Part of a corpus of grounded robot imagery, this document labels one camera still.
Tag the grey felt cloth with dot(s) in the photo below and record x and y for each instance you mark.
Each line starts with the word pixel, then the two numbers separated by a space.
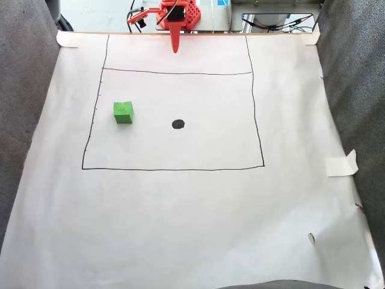
pixel 21 90
pixel 355 90

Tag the grey metal box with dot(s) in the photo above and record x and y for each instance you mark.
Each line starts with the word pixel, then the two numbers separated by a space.
pixel 270 6

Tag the orange bracket with small camera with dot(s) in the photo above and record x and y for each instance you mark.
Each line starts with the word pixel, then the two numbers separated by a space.
pixel 135 18

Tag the folded white tape piece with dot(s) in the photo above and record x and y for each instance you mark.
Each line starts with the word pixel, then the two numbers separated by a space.
pixel 340 167

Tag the green foam block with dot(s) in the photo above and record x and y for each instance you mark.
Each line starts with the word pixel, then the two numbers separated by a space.
pixel 123 113

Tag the blue tape strip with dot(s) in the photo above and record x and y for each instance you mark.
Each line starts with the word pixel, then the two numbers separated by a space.
pixel 224 2

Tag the black dot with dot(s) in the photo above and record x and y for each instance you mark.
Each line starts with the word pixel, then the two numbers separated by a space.
pixel 178 124

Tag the white paper sheet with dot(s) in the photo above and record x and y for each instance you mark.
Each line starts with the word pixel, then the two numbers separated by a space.
pixel 192 210

